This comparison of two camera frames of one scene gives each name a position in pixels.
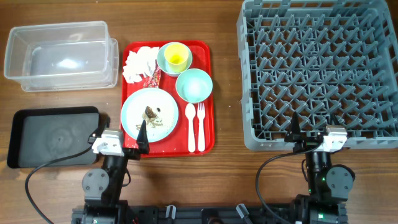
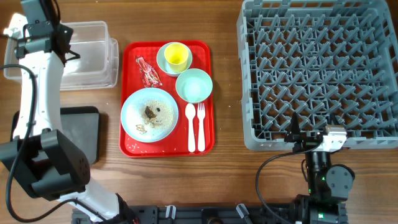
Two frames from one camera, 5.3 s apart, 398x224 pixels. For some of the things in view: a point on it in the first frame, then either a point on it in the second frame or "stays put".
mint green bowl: (194, 86) stays put
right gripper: (294, 134) stays put
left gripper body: (132, 154) -> (67, 31)
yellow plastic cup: (176, 54) stays put
